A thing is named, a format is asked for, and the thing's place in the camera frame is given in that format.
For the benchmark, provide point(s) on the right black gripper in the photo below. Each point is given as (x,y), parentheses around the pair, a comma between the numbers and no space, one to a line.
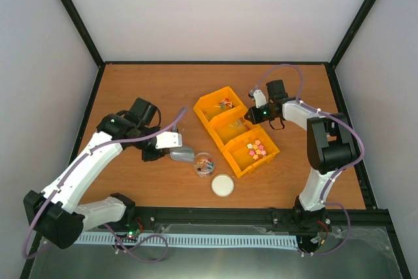
(255,119)

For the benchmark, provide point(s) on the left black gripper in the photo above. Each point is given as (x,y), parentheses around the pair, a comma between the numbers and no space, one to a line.
(147,156)

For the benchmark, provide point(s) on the orange three-compartment bin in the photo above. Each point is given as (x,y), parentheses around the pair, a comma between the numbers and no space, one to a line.
(232,143)

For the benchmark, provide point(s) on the silver metal scoop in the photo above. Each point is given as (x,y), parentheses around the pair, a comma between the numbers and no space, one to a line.
(182,154)

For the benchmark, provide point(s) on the white round lid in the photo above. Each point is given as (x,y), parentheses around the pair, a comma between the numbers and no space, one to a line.
(222,185)

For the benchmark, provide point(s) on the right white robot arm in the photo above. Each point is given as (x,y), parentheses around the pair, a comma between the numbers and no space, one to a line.
(330,146)

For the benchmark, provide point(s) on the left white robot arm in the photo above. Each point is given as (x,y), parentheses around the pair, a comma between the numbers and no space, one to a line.
(115,133)

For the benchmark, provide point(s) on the clear glass bowl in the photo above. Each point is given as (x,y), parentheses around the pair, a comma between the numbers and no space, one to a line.
(203,164)

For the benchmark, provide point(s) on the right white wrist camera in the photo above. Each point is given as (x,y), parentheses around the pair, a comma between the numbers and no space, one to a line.
(258,97)

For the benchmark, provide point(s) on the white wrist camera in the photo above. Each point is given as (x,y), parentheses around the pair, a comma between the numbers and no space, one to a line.
(258,97)
(168,139)

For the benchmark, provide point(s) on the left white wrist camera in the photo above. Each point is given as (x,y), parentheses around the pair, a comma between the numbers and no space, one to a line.
(168,139)

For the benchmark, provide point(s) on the light blue cable duct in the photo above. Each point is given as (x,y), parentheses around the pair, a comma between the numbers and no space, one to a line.
(284,242)

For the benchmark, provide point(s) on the black front rail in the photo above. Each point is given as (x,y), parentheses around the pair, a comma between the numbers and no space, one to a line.
(212,217)

